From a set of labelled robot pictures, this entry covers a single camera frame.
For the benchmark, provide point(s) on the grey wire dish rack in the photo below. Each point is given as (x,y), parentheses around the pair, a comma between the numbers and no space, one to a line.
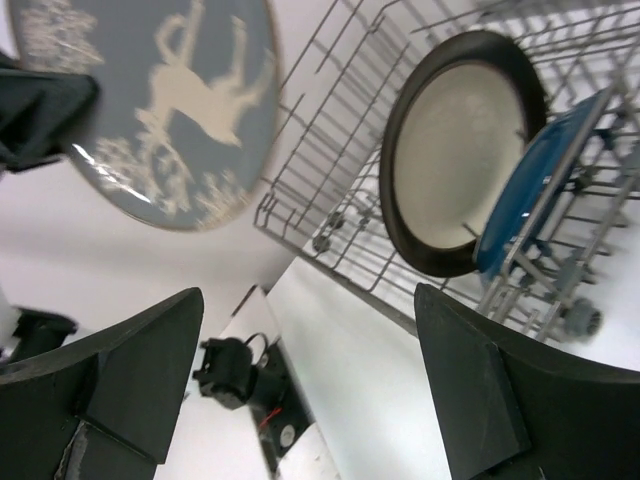
(323,204)

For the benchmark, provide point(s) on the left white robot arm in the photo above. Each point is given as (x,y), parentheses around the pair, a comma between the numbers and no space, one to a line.
(25,332)

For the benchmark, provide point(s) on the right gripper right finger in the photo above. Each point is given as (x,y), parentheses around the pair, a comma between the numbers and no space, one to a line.
(510,407)

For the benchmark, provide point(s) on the grey deer pattern plate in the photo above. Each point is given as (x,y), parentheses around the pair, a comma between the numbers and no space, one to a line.
(185,119)

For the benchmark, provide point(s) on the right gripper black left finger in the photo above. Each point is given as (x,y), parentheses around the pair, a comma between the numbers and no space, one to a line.
(105,406)

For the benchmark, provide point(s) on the cream plate brown rim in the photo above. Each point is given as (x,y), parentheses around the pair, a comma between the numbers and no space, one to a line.
(456,132)

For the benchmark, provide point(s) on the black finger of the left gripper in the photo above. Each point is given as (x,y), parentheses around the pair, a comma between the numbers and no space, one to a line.
(37,110)

